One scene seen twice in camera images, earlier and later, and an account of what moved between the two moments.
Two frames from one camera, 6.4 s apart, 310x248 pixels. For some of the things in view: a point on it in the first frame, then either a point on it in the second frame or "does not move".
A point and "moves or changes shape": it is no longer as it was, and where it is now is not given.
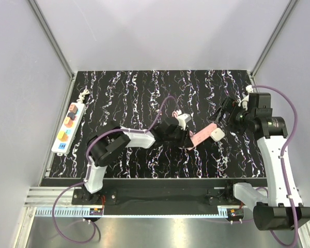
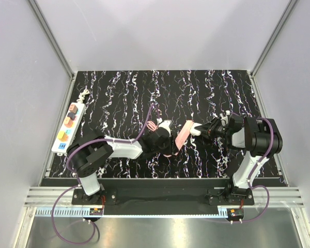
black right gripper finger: x=214 y=117 to x=207 y=126
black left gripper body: x=177 y=138 to x=165 y=148
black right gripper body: x=237 y=118 to x=218 y=130
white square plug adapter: x=217 y=134 moves or changes shape
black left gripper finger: x=187 y=142 to x=175 y=151
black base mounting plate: x=160 y=197 does not move
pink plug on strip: x=73 y=108 does not move
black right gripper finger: x=220 y=121 to x=207 y=134
